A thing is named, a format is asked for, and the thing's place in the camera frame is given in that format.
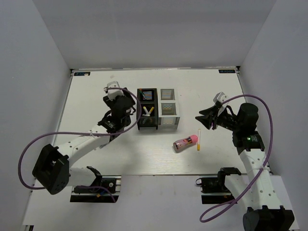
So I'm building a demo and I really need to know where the blue corner label sticker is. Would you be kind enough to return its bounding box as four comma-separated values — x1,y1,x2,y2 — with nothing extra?
218,69,236,74

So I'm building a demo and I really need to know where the left blue corner label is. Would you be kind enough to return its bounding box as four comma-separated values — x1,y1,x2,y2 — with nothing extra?
74,72,90,76

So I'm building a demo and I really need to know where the orange capped white marker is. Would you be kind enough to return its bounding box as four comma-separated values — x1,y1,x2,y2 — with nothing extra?
197,129,201,151

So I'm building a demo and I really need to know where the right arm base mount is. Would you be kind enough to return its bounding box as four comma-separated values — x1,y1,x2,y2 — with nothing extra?
195,167,241,205

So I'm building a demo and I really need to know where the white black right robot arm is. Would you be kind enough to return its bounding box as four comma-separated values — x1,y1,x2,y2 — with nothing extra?
196,103,295,231

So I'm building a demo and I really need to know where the pink capped glue bottle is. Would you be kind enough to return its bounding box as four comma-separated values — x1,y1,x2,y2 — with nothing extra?
173,135,198,153

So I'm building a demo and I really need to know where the black slotted pen holder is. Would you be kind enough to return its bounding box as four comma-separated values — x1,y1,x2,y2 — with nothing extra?
136,88,158,130

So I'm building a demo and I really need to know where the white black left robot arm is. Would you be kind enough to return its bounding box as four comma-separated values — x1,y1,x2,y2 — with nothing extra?
32,89,138,195

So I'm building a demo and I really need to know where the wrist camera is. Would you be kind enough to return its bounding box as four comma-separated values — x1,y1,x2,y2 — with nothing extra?
104,81,123,101
213,92,229,116

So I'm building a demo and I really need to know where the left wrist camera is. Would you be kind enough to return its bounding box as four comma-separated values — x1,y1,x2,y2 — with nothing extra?
104,81,123,101

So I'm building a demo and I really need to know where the white slotted pen holder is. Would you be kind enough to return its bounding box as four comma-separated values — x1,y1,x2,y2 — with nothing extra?
158,88,180,130

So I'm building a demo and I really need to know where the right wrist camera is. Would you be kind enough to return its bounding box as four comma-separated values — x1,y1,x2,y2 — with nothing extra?
213,92,229,116

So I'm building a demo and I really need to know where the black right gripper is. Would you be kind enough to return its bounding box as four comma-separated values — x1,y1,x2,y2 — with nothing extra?
195,104,242,132

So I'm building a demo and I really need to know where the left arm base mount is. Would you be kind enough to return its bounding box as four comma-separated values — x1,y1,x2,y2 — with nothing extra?
70,176,122,203

